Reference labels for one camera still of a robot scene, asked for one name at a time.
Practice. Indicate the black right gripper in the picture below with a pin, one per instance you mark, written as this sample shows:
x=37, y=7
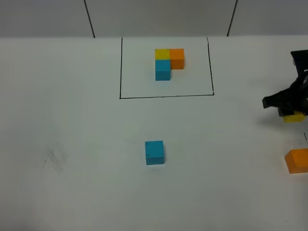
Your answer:
x=295, y=98

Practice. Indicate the orange template block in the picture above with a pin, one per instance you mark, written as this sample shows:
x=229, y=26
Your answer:
x=177, y=59

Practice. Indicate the blue template block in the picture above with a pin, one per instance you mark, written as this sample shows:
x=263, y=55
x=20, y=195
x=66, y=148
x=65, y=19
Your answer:
x=162, y=70

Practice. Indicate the yellow template block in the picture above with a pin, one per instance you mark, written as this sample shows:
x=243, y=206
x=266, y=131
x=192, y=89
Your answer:
x=162, y=54

